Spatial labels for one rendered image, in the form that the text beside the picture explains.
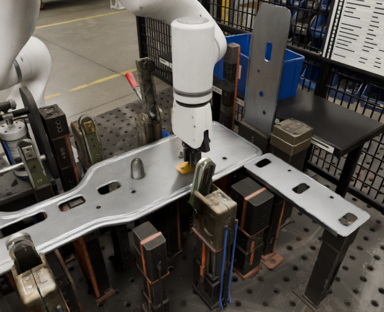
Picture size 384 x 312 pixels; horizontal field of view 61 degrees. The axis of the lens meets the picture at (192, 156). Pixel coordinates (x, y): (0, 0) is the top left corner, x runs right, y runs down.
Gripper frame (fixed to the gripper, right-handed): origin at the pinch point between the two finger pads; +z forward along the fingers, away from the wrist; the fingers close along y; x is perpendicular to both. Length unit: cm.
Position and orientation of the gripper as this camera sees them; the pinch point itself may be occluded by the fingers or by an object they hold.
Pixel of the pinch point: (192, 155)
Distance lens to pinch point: 80.3
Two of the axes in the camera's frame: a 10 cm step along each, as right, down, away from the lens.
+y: 5.9, 4.7, -6.5
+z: 0.0, 8.1, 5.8
